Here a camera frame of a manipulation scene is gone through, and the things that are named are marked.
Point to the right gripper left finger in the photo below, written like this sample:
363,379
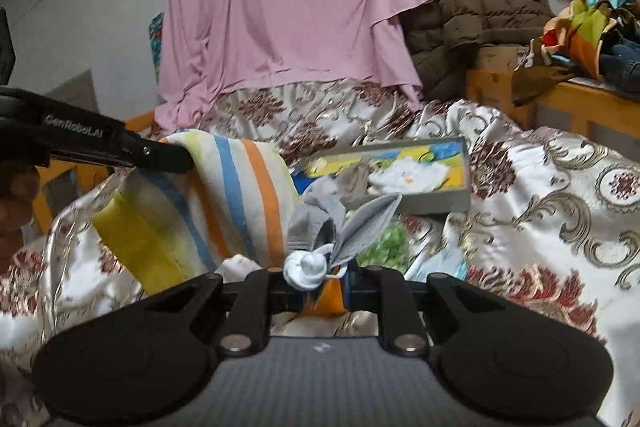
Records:
253,302

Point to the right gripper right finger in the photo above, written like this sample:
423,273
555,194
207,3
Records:
385,293

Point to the orange cloth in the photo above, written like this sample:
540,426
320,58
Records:
330,302

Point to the grey knotted sock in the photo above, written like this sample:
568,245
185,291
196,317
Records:
323,237

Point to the striped colourful towel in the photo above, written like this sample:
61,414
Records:
236,200

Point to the person's left hand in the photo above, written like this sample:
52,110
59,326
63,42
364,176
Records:
19,187

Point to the green patterned cloth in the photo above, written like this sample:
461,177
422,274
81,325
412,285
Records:
390,250

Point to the white cloth in box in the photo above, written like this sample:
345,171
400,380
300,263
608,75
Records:
407,176

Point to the colourful cartoon storage box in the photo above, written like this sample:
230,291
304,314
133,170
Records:
350,168

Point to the floral satin bedspread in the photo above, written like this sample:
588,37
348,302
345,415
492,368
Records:
553,225

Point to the olive printed bag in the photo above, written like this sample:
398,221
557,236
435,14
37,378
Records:
536,74

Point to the pink hanging sheet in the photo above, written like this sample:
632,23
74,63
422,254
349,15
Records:
213,47

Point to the brown quilted jacket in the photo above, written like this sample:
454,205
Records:
443,37

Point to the colourful patterned cloth pile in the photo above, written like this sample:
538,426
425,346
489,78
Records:
575,37

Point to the dark blue jeans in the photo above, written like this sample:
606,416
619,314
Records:
619,64

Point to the blue wall poster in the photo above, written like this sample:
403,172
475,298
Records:
155,31

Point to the wooden bed frame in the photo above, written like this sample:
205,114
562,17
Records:
586,105

